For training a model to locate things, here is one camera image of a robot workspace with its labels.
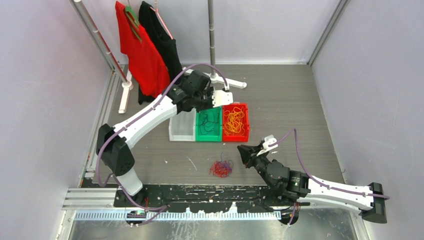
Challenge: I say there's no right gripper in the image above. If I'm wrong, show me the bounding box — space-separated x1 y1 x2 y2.
237 144 275 189

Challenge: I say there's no cable bundle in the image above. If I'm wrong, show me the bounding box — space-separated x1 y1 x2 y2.
208 152 235 179

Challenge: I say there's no yellow cable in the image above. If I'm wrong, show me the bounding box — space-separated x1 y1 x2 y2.
223 105 247 137

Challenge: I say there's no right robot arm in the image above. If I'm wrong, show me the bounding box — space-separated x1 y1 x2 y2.
237 144 388 224

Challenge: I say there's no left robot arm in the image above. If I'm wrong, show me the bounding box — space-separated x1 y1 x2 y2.
95 70 216 207

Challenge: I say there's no green plastic bin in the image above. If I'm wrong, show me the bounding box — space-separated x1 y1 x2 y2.
195 107 223 142

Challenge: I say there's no garment rack centre pole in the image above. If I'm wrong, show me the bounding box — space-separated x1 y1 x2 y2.
204 0 247 89

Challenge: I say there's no red plastic bin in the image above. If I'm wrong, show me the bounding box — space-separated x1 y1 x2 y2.
222 103 250 142

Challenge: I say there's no white plastic bin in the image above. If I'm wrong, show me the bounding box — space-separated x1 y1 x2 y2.
168 109 197 142

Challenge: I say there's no red t-shirt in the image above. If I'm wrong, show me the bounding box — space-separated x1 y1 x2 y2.
114 0 172 99

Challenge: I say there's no black t-shirt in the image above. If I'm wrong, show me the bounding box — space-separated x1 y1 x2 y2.
138 1 182 98

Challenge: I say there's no pink clothes hanger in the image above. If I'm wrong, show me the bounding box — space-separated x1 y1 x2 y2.
150 5 174 40

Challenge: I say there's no green clothes hanger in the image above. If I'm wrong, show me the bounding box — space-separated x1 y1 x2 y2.
124 5 142 42

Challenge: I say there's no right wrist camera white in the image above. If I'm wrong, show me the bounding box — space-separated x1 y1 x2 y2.
256 135 278 156

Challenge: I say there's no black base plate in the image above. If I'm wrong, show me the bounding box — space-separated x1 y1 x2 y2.
132 184 311 214

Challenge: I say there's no aluminium rail frame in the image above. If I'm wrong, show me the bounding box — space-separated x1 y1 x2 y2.
62 186 293 225

